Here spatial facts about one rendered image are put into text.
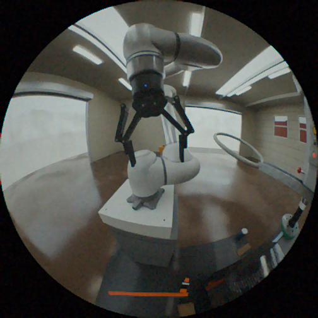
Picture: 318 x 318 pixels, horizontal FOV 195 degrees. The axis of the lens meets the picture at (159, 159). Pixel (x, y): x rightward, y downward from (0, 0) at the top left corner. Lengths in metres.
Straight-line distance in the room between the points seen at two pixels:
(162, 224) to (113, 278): 1.04
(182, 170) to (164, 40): 0.47
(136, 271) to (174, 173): 1.14
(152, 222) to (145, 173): 0.22
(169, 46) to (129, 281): 1.51
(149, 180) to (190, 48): 0.48
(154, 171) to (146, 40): 0.44
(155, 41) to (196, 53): 0.11
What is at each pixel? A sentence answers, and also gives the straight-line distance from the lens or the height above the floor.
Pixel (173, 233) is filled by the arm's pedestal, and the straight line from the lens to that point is 0.54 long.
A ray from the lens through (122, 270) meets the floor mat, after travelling 1.32.
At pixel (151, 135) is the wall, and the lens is 6.46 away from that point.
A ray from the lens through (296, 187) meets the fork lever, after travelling 0.69.
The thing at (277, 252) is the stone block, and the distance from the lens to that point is 0.74.
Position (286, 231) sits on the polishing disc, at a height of 0.91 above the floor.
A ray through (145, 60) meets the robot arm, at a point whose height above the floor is 1.42.
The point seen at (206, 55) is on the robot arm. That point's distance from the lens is 0.32.
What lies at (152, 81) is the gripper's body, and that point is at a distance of 0.21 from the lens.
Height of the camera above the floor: 1.27
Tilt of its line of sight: 16 degrees down
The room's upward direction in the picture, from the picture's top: straight up
